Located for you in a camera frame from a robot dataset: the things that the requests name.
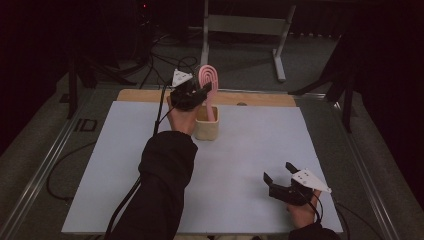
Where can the white table mat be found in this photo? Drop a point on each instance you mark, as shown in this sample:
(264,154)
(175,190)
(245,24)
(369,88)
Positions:
(240,186)

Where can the person's left hand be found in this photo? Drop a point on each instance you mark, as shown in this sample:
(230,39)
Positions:
(183,120)

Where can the black metal stand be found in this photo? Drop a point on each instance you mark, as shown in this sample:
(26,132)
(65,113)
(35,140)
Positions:
(72,86)
(348,100)

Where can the beige square cup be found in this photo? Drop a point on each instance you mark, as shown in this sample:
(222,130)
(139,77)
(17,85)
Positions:
(208,131)

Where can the white metal stand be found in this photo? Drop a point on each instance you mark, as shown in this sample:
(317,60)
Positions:
(245,25)

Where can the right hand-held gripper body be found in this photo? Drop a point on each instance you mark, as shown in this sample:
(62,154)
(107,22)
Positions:
(308,180)

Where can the aluminium frame rail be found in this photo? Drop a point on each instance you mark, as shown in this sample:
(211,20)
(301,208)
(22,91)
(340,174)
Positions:
(40,173)
(363,166)

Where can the person's right hand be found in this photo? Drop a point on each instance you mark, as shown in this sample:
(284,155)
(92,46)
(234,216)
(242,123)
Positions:
(301,215)

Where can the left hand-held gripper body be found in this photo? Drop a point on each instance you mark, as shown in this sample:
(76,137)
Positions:
(185,96)

